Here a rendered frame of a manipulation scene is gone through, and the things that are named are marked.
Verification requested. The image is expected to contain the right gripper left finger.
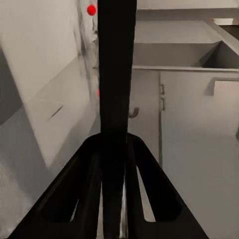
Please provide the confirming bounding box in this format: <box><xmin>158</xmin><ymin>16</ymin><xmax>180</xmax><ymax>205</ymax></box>
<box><xmin>8</xmin><ymin>133</ymin><xmax>103</xmax><ymax>239</ymax></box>

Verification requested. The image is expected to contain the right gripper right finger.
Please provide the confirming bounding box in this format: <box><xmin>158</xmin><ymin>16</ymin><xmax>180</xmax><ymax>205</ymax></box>
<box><xmin>125</xmin><ymin>133</ymin><xmax>209</xmax><ymax>239</ymax></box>

